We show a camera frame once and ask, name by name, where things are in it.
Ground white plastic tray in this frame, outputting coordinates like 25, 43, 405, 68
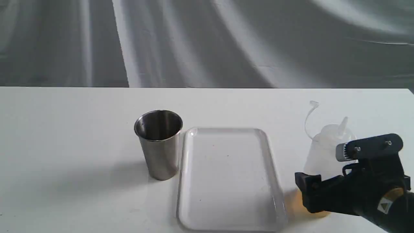
177, 128, 288, 233

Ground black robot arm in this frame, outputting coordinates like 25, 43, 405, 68
295, 155, 414, 233

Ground stainless steel cup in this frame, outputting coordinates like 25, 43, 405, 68
134, 110, 183, 181

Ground translucent squeeze bottle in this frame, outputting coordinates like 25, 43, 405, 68
302, 100, 357, 181

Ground grey fabric backdrop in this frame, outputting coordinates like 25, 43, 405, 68
1, 0, 414, 91

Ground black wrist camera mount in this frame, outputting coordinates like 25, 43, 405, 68
335, 134, 404, 162

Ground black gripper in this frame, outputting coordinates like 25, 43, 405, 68
294, 155, 411, 216

